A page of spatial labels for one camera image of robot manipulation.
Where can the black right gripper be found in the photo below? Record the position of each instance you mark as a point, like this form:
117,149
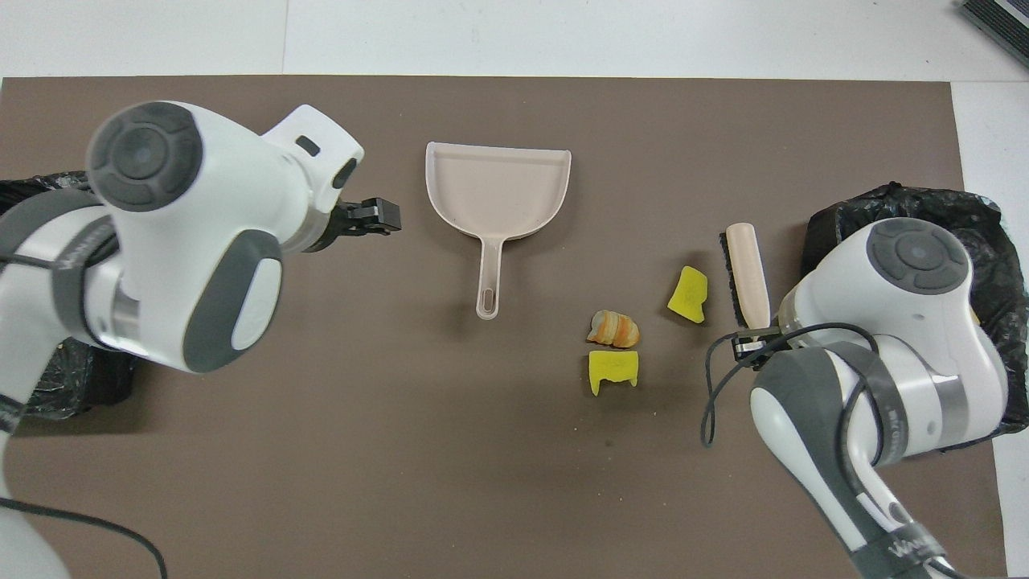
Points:
773,338

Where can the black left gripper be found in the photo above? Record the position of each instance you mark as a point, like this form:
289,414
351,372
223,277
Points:
336,227

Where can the beige hand brush black bristles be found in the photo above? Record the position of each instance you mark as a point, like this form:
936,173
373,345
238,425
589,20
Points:
748,265

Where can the beige plastic dustpan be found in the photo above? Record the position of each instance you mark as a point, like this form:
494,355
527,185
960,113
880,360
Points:
498,189

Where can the short striped croissant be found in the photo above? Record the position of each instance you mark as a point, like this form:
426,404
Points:
613,329

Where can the yellow notched sponge piece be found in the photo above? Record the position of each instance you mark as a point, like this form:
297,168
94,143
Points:
613,368

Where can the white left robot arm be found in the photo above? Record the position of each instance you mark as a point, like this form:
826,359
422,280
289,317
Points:
201,201

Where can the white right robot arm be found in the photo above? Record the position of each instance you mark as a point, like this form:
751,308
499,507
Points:
908,322

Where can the black bag lined bin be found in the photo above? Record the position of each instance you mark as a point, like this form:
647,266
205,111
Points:
924,205
72,386

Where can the brown table mat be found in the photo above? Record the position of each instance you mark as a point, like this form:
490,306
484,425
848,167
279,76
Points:
514,482

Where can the dark ribbed vent panel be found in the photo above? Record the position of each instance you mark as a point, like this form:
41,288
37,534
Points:
1001,24

